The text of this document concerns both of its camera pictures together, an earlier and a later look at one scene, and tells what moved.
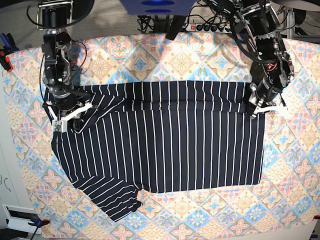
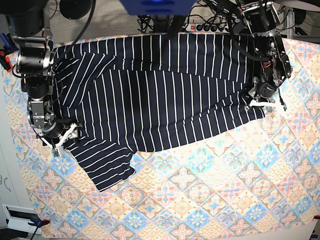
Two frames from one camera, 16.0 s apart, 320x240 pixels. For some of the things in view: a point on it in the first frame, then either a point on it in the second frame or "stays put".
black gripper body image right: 265,90 stays put
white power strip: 208,27 stays put
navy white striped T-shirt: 161,137 -> 131,94
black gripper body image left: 64,98 -> 53,131
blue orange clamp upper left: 9,46 stays put
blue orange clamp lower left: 38,222 stays put
